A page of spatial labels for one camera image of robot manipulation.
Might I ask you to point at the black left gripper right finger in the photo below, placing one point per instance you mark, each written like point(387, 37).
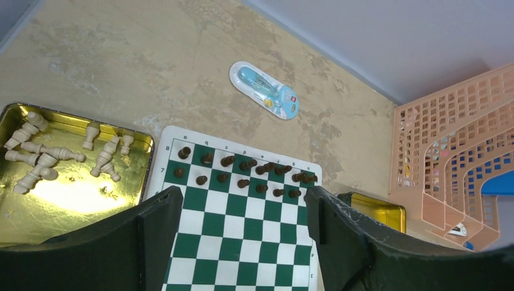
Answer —
point(356, 252)

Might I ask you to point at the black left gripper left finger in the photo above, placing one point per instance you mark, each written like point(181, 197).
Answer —
point(126, 251)

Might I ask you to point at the dark chess piece g7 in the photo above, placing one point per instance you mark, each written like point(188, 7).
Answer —
point(294, 194)

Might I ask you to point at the dark chess piece h8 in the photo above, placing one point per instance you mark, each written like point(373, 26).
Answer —
point(311, 179)

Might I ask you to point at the dark chess piece a7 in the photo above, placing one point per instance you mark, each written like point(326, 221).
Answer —
point(178, 172)

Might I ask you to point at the dark chess piece g8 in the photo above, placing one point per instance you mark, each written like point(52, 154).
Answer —
point(300, 177)

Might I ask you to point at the white chess piece long diagonal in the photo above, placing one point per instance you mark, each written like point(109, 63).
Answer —
point(105, 155)

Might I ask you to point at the dark chess piece f7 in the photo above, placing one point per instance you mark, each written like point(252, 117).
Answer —
point(278, 192)

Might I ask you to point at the dark chess piece b7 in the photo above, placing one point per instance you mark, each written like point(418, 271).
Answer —
point(201, 180)

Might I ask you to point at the gold tin with white pieces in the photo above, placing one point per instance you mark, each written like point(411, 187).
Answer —
point(75, 199)

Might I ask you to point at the dark chess piece a8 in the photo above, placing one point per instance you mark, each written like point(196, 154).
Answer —
point(184, 153)

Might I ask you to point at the dark chess piece f8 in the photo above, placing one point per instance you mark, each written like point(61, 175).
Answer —
point(282, 170)

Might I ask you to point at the green white chess board mat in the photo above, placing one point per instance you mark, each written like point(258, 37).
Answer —
point(230, 238)

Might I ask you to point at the dark chess piece e7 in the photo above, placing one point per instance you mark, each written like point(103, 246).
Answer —
point(261, 188)

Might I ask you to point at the dark chess piece c7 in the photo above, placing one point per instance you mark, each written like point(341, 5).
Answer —
point(223, 177)

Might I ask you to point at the dark chess piece b8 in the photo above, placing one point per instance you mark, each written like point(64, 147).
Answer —
point(207, 159)

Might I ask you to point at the white chess piece horizontal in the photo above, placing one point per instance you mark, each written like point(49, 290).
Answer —
point(60, 153)

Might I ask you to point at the white chess piece centre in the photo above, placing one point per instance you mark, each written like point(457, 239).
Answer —
point(29, 180)

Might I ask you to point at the dark chess piece e8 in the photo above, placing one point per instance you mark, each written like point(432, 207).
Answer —
point(268, 167)

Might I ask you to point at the dark chess piece d7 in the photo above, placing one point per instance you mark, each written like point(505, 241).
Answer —
point(242, 183)

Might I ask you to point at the dark chess piece c8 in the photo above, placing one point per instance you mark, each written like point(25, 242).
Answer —
point(228, 160)

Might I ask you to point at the white chess piece long lower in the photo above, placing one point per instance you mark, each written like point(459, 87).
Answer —
point(30, 159)

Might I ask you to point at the dark chess piece d8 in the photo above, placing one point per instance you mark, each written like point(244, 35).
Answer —
point(247, 165)

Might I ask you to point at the white chess piece top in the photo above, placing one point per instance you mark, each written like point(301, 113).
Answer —
point(36, 123)

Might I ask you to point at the empty gold tin lid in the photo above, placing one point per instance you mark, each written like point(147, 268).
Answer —
point(390, 214)

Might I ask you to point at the white pawn lower left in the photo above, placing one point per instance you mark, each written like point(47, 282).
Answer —
point(109, 169)

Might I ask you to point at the white stapler in organizer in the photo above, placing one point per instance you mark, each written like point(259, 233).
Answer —
point(458, 230)

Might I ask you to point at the white pawn lower right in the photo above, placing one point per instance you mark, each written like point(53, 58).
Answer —
point(127, 141)

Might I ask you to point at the white pawn round head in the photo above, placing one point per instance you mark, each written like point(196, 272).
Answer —
point(49, 174)

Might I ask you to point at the white pawn right side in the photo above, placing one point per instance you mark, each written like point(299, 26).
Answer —
point(92, 130)

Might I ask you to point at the peach plastic file organizer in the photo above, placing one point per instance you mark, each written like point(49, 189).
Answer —
point(445, 147)

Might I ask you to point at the blue folder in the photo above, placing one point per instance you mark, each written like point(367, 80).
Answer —
point(499, 185)

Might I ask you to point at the blue packaged stapler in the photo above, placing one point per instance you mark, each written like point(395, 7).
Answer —
point(276, 97)

